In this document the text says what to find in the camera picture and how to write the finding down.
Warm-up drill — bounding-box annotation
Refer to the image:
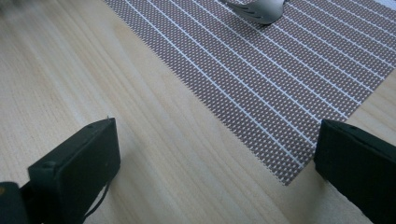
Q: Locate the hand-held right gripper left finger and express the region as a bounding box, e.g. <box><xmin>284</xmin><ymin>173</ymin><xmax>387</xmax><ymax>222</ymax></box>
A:
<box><xmin>27</xmin><ymin>117</ymin><xmax>121</xmax><ymax>224</ymax></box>

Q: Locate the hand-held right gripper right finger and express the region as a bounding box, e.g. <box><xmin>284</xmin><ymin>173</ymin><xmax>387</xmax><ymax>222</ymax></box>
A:
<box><xmin>313</xmin><ymin>119</ymin><xmax>396</xmax><ymax>224</ymax></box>

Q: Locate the brown woven striped placemat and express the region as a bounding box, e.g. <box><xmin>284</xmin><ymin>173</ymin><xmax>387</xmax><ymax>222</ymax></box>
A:
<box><xmin>103</xmin><ymin>0</ymin><xmax>396</xmax><ymax>187</ymax></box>

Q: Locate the grey slotted spoon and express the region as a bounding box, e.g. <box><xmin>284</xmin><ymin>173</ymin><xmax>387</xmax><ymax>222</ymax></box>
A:
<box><xmin>219</xmin><ymin>0</ymin><xmax>287</xmax><ymax>26</ymax></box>

